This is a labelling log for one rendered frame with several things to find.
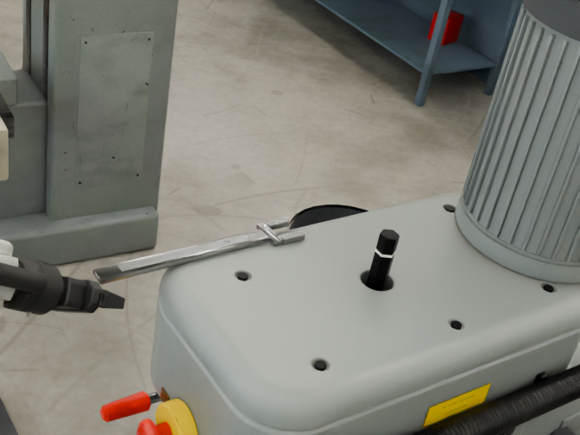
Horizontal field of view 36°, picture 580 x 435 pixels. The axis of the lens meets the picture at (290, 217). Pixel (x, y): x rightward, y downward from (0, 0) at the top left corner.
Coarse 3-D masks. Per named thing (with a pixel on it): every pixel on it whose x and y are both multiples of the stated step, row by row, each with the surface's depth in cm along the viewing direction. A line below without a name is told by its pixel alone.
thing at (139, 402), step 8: (144, 392) 102; (120, 400) 100; (128, 400) 100; (136, 400) 101; (144, 400) 101; (152, 400) 102; (160, 400) 103; (104, 408) 99; (112, 408) 99; (120, 408) 99; (128, 408) 100; (136, 408) 100; (144, 408) 101; (104, 416) 99; (112, 416) 99; (120, 416) 100
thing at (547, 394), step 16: (576, 368) 104; (544, 384) 100; (560, 384) 100; (576, 384) 101; (496, 400) 97; (512, 400) 97; (528, 400) 97; (544, 400) 98; (560, 400) 100; (464, 416) 94; (480, 416) 94; (496, 416) 94; (512, 416) 96; (528, 416) 97; (432, 432) 91; (448, 432) 91; (464, 432) 92; (480, 432) 93; (496, 432) 95
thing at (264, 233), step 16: (256, 224) 101; (272, 224) 101; (288, 224) 103; (224, 240) 97; (240, 240) 97; (256, 240) 98; (272, 240) 99; (288, 240) 99; (160, 256) 92; (176, 256) 93; (192, 256) 94; (208, 256) 95; (96, 272) 89; (112, 272) 89; (128, 272) 90; (144, 272) 91
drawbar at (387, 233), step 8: (384, 232) 94; (392, 232) 94; (384, 240) 93; (392, 240) 93; (376, 248) 94; (384, 248) 93; (392, 248) 93; (376, 256) 94; (376, 264) 95; (384, 264) 94; (376, 272) 95; (384, 272) 95; (368, 280) 96; (376, 280) 95; (384, 280) 96; (376, 288) 96; (384, 288) 97
